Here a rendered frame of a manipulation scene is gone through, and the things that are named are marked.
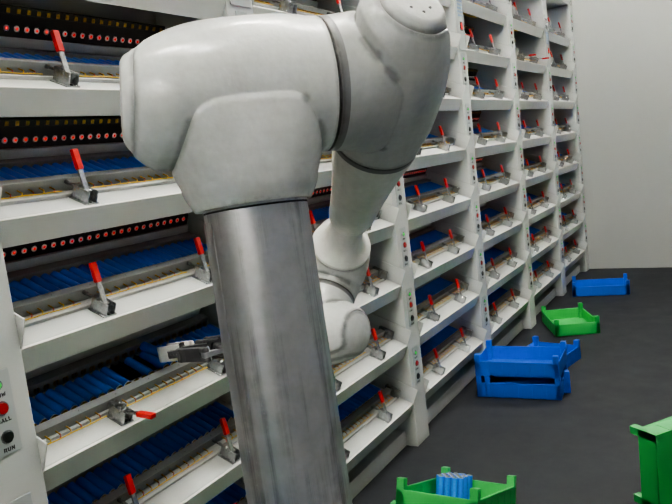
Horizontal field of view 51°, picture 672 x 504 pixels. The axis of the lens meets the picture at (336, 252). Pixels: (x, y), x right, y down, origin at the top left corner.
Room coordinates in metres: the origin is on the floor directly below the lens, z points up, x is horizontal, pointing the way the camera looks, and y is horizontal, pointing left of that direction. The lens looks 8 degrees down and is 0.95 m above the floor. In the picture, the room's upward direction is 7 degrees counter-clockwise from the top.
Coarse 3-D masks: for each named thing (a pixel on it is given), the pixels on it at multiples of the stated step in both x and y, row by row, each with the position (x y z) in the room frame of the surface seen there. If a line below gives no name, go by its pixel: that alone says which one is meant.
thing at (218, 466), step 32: (192, 416) 1.50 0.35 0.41; (224, 416) 1.53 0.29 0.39; (128, 448) 1.35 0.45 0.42; (160, 448) 1.38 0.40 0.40; (192, 448) 1.39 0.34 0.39; (224, 448) 1.41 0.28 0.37; (96, 480) 1.24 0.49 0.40; (128, 480) 1.19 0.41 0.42; (160, 480) 1.31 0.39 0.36; (192, 480) 1.32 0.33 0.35; (224, 480) 1.37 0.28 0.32
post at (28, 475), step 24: (0, 240) 1.02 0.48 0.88; (0, 264) 1.01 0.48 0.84; (0, 288) 1.01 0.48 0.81; (0, 312) 1.00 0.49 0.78; (0, 336) 1.00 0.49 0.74; (0, 360) 0.99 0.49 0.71; (24, 384) 1.02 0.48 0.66; (24, 408) 1.01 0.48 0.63; (24, 432) 1.01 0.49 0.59; (24, 456) 1.00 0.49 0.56; (0, 480) 0.96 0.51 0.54; (24, 480) 0.99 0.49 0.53
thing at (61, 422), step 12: (156, 372) 1.32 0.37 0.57; (168, 372) 1.33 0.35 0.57; (180, 372) 1.36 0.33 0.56; (132, 384) 1.26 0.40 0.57; (144, 384) 1.27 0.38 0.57; (156, 384) 1.30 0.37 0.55; (108, 396) 1.21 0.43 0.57; (120, 396) 1.22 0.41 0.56; (132, 396) 1.24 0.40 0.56; (84, 408) 1.16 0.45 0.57; (96, 408) 1.17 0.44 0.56; (108, 408) 1.20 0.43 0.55; (48, 420) 1.11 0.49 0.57; (60, 420) 1.11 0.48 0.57; (72, 420) 1.13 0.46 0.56; (96, 420) 1.16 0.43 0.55; (36, 432) 1.07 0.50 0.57; (48, 432) 1.09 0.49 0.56; (72, 432) 1.11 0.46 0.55; (48, 444) 1.07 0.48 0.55
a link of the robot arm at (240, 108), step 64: (128, 64) 0.63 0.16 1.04; (192, 64) 0.62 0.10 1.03; (256, 64) 0.63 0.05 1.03; (320, 64) 0.65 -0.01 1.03; (128, 128) 0.63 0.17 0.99; (192, 128) 0.62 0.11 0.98; (256, 128) 0.62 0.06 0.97; (320, 128) 0.67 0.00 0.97; (192, 192) 0.64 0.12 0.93; (256, 192) 0.62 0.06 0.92; (256, 256) 0.63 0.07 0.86; (256, 320) 0.62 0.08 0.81; (320, 320) 0.65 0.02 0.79; (256, 384) 0.62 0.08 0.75; (320, 384) 0.63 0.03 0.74; (256, 448) 0.62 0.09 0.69; (320, 448) 0.62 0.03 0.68
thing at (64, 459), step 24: (192, 312) 1.58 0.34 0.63; (216, 312) 1.61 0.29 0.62; (72, 360) 1.29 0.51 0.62; (192, 384) 1.35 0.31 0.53; (216, 384) 1.38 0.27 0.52; (144, 408) 1.23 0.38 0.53; (168, 408) 1.26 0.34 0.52; (192, 408) 1.33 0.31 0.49; (96, 432) 1.14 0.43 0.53; (120, 432) 1.16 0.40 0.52; (144, 432) 1.21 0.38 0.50; (48, 456) 1.06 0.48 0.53; (72, 456) 1.07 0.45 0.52; (96, 456) 1.12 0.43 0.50; (48, 480) 1.04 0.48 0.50
